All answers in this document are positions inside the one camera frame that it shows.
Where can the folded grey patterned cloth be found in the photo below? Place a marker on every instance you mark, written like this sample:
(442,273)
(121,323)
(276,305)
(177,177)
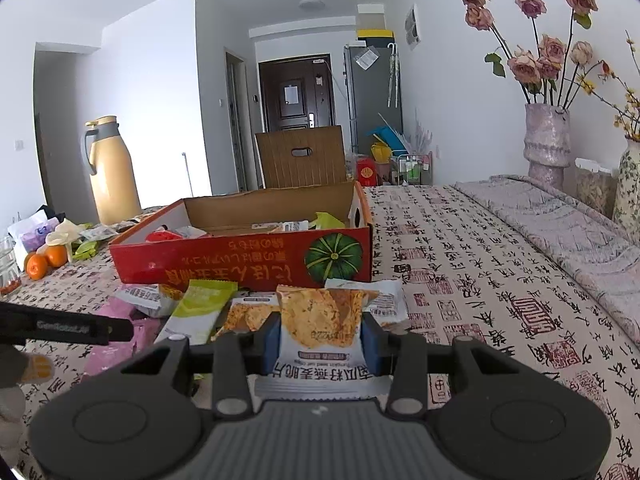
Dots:
(550,230)

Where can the red gift box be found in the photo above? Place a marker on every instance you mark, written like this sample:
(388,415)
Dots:
(367,170)

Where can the small green snack packet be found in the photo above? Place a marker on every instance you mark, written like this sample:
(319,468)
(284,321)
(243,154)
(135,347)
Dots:
(86,251)

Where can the orange fruit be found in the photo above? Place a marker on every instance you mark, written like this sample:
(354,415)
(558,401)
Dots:
(57,255)
(37,266)

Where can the clear drinking glass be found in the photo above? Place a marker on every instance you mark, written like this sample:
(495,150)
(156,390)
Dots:
(9,265)

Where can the black bag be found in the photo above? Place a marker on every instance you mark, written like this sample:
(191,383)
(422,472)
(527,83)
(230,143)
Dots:
(50,212)

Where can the yellow thermos jug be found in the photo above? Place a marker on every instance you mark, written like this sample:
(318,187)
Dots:
(115,180)

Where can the round ceiling lamp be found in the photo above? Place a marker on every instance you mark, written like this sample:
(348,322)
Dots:
(312,4)

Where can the white umbrella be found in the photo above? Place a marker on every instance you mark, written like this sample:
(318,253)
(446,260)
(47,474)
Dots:
(395,75)

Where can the person's left hand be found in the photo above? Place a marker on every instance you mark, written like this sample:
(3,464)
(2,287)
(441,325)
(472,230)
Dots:
(20,375)

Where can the plain cardboard box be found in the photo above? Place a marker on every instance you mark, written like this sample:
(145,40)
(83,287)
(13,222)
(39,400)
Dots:
(372,17)

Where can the glass jar of cereal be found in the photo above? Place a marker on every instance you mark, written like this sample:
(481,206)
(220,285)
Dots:
(595,192)

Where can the floral patterned vase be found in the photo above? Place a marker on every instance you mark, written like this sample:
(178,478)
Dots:
(630,195)

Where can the pink textured vase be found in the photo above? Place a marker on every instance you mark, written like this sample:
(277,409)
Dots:
(547,145)

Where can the white dried grass bunch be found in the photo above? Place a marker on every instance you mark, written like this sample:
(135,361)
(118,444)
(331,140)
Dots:
(420,135)

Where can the dark brown entrance door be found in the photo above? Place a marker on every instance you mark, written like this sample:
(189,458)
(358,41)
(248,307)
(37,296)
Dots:
(275,115)

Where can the long green snack packet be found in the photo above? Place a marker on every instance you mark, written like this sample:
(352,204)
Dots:
(200,305)

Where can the white orange cracker packet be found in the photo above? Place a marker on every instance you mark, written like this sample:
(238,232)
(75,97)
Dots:
(392,300)
(150,297)
(245,315)
(320,330)

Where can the blue plastic dustpan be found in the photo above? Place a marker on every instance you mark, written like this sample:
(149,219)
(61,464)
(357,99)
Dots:
(387,137)

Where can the clear document sleeve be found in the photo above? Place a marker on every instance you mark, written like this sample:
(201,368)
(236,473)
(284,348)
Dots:
(366,59)

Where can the white wall panel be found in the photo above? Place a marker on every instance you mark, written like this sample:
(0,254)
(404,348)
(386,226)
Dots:
(412,27)

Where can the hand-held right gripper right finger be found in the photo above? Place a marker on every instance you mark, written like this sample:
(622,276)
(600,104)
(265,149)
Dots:
(372,342)

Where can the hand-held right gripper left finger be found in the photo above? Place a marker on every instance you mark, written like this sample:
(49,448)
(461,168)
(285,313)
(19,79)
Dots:
(270,345)

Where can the red cardboard box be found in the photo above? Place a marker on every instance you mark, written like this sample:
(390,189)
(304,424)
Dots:
(225,265)

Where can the lime green snack packet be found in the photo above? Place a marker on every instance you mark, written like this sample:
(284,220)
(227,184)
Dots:
(327,220)

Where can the yellow and black box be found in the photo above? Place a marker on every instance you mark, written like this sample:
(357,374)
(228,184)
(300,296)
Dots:
(375,37)

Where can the flat white snack packet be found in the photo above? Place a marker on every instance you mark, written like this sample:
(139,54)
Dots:
(295,225)
(190,232)

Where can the pale yellow plastic bag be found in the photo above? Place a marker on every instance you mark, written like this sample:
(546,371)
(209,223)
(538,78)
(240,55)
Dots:
(65,232)

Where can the silver snack packet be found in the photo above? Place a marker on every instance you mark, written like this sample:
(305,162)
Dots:
(97,232)

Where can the red snack packet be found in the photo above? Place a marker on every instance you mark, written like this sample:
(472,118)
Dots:
(162,236)

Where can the dried pink rose bouquet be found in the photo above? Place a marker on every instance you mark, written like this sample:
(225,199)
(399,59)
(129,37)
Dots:
(525,67)

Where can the pink snack packet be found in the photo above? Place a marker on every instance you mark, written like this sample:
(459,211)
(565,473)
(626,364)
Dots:
(107,360)
(120,310)

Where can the purple tissue pack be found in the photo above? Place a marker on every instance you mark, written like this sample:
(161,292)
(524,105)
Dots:
(35,232)

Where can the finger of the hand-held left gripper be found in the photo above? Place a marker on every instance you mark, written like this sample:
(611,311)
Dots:
(120,330)

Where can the yellow flower branch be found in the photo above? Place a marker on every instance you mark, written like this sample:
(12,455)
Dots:
(621,121)

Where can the grey refrigerator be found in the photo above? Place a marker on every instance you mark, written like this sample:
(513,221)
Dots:
(370,105)

